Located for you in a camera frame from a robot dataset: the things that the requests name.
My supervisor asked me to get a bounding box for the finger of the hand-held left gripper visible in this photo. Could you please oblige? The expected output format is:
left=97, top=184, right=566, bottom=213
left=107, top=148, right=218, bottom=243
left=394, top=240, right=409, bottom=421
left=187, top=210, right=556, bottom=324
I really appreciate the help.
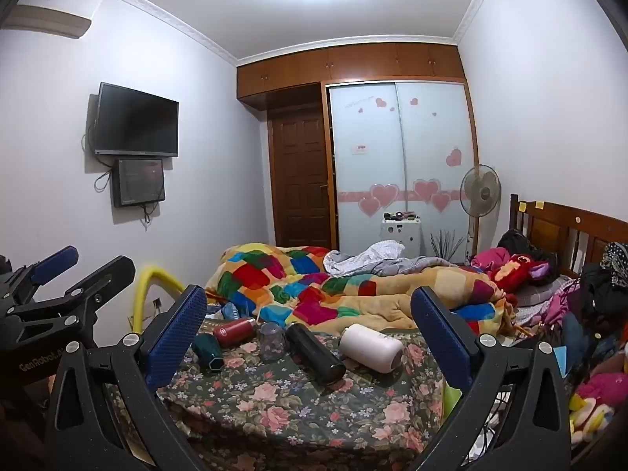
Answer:
left=0, top=255, right=137, bottom=349
left=0, top=245, right=80, bottom=306

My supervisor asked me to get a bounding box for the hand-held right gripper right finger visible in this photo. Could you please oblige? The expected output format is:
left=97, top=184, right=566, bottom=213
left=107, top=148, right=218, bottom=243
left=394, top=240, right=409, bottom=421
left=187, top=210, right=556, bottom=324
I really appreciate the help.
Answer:
left=409, top=285, right=572, bottom=471

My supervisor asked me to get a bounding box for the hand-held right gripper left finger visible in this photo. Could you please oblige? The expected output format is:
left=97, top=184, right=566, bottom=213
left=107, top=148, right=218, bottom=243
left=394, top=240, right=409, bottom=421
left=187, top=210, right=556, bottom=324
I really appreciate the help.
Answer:
left=43, top=283, right=209, bottom=471

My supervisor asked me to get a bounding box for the white cup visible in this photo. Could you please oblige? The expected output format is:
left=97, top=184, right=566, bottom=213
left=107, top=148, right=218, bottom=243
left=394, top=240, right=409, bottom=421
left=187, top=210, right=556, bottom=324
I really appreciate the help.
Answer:
left=340, top=324, right=405, bottom=374

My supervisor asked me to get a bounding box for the black cup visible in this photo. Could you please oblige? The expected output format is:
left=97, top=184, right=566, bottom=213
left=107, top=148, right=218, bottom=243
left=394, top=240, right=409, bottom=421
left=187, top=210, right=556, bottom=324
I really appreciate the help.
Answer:
left=285, top=323, right=347, bottom=384

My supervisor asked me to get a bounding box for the yellow foam tube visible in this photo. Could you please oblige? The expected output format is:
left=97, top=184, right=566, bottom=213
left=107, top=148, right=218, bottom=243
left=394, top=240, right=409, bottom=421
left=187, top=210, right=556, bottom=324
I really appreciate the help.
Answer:
left=128, top=264, right=184, bottom=334

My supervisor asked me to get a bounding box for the dark green bottle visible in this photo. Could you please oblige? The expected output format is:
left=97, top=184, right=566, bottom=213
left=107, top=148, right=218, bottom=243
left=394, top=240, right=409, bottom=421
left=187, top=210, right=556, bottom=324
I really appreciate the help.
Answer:
left=191, top=334, right=225, bottom=376

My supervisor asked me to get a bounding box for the red bottle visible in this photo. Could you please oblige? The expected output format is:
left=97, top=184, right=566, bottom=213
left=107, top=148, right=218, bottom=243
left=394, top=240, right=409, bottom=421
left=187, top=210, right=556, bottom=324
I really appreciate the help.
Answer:
left=212, top=317, right=257, bottom=347

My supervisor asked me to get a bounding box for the dried branches bunch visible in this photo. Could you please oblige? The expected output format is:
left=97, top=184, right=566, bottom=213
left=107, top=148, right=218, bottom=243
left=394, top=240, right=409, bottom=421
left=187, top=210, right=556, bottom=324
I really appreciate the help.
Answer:
left=429, top=230, right=466, bottom=261

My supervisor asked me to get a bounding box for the pink garment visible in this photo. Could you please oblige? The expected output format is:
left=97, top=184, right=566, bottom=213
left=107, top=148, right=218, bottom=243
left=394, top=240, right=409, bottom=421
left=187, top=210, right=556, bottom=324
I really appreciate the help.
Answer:
left=471, top=248, right=511, bottom=270

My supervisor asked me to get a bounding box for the clear glass jar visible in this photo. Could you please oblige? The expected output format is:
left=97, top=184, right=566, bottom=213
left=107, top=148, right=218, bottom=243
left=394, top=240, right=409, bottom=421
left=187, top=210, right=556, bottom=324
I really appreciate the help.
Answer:
left=258, top=321, right=286, bottom=363

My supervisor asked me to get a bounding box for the grey white crumpled cloth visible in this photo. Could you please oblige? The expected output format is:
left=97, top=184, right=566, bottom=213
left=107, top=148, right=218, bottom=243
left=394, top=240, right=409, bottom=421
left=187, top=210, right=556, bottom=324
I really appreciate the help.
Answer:
left=324, top=239, right=459, bottom=278

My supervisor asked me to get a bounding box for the white small cabinet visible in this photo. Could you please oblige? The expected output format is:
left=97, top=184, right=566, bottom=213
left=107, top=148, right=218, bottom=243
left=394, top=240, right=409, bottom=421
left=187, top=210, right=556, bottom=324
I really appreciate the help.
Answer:
left=380, top=218, right=423, bottom=256

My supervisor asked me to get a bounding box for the red plush toy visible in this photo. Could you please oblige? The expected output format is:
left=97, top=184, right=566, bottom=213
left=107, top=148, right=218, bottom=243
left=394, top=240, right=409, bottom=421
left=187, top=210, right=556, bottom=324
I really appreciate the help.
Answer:
left=483, top=252, right=553, bottom=295

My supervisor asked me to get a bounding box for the black bag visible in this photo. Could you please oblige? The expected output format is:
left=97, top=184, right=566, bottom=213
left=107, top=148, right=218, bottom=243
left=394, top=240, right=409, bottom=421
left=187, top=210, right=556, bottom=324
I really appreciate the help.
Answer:
left=498, top=230, right=533, bottom=256

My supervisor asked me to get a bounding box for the colourful patchwork blanket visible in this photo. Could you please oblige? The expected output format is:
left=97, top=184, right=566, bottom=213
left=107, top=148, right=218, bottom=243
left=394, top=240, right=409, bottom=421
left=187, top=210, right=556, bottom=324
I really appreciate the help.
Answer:
left=205, top=243, right=516, bottom=337

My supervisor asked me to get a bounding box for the floral bedsheet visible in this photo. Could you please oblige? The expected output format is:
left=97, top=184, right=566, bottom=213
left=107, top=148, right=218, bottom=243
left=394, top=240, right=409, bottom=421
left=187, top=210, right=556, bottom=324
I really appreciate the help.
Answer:
left=113, top=324, right=491, bottom=471

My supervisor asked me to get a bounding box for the standing fan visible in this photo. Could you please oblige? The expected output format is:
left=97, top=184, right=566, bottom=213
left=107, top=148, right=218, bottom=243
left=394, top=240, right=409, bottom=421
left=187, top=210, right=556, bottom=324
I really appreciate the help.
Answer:
left=460, top=164, right=502, bottom=261

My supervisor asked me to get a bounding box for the wooden headboard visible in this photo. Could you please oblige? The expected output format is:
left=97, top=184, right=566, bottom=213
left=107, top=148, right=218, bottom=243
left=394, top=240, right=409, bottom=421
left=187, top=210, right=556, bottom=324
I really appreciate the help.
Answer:
left=509, top=194, right=628, bottom=280

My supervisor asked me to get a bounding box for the yellow plush toy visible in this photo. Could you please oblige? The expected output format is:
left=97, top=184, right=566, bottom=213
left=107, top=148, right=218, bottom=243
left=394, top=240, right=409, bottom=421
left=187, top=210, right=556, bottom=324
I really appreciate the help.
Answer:
left=569, top=395, right=612, bottom=445

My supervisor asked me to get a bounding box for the black garment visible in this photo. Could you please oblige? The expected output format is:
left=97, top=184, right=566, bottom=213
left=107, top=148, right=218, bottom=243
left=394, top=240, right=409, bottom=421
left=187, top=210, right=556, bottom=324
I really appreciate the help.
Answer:
left=581, top=262, right=628, bottom=315

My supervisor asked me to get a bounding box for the pink plush toy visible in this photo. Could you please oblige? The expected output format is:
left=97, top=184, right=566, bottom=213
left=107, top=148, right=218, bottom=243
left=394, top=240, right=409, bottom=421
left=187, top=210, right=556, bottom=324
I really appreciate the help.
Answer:
left=576, top=373, right=628, bottom=408

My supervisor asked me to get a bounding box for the frosted glass sliding wardrobe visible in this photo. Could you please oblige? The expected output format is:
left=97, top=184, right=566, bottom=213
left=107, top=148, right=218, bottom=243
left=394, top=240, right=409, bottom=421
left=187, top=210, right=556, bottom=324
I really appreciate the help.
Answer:
left=321, top=78, right=479, bottom=261

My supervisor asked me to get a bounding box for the brown wooden door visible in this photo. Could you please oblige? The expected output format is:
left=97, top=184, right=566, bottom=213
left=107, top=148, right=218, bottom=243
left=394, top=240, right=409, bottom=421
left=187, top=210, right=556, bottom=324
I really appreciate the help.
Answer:
left=267, top=103, right=337, bottom=251

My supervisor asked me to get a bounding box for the wooden overhead cabinet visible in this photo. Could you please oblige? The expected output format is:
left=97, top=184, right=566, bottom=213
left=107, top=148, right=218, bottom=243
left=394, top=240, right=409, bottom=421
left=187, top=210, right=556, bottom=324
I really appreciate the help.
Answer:
left=236, top=42, right=467, bottom=109

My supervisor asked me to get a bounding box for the small black wall monitor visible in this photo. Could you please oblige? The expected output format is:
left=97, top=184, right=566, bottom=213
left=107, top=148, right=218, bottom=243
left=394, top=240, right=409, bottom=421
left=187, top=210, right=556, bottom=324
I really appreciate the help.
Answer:
left=112, top=158, right=166, bottom=208

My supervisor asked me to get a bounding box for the wall-mounted black television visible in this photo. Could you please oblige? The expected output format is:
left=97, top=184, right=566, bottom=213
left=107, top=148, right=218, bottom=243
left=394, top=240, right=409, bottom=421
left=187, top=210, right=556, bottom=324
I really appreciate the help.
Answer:
left=93, top=82, right=180, bottom=159

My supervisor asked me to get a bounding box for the wall air conditioner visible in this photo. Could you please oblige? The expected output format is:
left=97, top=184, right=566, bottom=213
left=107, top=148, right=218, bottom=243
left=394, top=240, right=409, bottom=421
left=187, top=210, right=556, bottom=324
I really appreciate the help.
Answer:
left=4, top=4, right=93, bottom=40

